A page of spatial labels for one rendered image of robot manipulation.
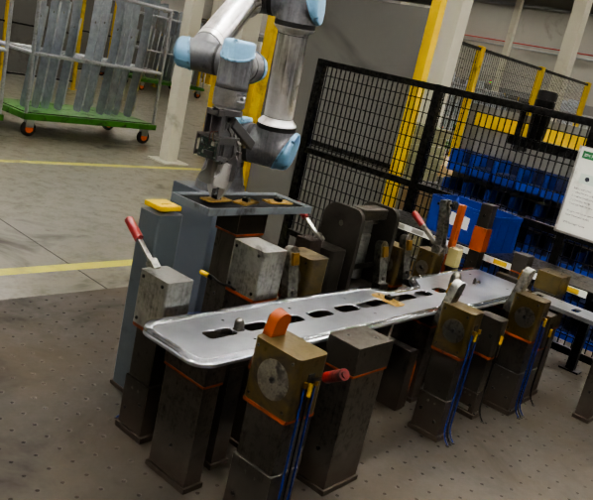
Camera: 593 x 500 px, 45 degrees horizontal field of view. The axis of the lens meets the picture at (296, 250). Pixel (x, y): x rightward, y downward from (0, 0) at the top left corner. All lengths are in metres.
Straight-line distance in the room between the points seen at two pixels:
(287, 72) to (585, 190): 1.16
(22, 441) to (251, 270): 0.58
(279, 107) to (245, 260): 0.61
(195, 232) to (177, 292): 0.71
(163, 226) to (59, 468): 0.54
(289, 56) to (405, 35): 2.24
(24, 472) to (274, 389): 0.51
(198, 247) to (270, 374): 0.95
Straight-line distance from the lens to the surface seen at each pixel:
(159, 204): 1.61
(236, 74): 1.64
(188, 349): 1.30
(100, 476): 1.48
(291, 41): 2.06
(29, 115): 8.89
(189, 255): 2.17
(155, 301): 1.46
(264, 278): 1.61
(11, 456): 1.52
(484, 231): 2.53
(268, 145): 2.10
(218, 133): 1.65
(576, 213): 2.68
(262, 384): 1.27
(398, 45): 4.28
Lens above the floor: 1.53
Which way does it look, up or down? 15 degrees down
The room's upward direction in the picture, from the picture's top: 13 degrees clockwise
